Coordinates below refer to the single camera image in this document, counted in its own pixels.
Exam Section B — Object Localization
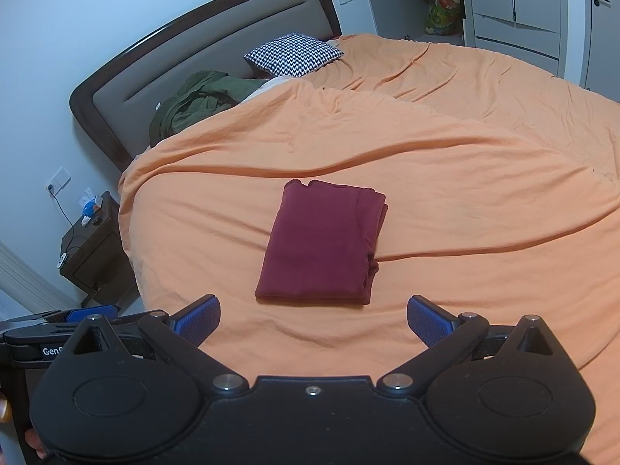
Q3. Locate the dark bed headboard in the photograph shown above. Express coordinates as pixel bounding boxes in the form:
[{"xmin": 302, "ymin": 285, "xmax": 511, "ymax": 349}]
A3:
[{"xmin": 69, "ymin": 0, "xmax": 341, "ymax": 171}]

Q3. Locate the wall power socket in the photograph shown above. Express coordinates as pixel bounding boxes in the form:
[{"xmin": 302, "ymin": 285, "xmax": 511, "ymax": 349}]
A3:
[{"xmin": 45, "ymin": 167, "xmax": 71, "ymax": 197}]

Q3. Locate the grey wardrobe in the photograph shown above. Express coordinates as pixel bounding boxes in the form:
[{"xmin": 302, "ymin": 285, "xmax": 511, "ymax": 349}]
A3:
[{"xmin": 369, "ymin": 0, "xmax": 589, "ymax": 85}]

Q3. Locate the grey room door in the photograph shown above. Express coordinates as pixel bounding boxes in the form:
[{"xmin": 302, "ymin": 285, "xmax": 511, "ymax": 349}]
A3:
[{"xmin": 586, "ymin": 0, "xmax": 620, "ymax": 102}]

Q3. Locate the blue white object on nightstand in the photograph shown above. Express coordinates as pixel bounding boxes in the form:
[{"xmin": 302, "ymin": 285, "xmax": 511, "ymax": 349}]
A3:
[{"xmin": 79, "ymin": 189, "xmax": 102, "ymax": 227}]

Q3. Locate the colourful bag in wardrobe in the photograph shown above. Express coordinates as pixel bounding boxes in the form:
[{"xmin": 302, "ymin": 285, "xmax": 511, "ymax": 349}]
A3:
[{"xmin": 425, "ymin": 0, "xmax": 462, "ymax": 36}]

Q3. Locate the black power cable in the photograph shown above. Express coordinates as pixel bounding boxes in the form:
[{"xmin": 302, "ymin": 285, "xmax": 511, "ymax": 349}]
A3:
[{"xmin": 47, "ymin": 186, "xmax": 94, "ymax": 260}]

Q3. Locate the orange bed duvet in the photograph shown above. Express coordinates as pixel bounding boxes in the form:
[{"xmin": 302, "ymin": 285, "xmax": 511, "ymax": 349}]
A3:
[{"xmin": 119, "ymin": 35, "xmax": 619, "ymax": 464}]

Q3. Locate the maroon long sleeve shirt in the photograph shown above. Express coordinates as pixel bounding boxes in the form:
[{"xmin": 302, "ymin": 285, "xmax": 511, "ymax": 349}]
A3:
[{"xmin": 254, "ymin": 179, "xmax": 388, "ymax": 305}]

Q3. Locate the green jacket on bed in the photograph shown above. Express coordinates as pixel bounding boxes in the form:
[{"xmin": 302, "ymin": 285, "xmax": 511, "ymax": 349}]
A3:
[{"xmin": 148, "ymin": 71, "xmax": 267, "ymax": 148}]

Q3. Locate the person left hand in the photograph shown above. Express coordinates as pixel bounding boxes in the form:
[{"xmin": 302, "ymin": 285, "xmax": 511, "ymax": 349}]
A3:
[{"xmin": 0, "ymin": 393, "xmax": 50, "ymax": 463}]

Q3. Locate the checkered black white pillow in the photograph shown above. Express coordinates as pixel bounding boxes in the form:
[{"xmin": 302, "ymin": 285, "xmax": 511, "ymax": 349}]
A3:
[{"xmin": 244, "ymin": 33, "xmax": 344, "ymax": 77}]

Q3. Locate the dark bedside table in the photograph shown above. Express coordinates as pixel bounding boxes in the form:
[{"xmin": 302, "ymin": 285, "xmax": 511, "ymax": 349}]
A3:
[{"xmin": 59, "ymin": 191, "xmax": 138, "ymax": 308}]

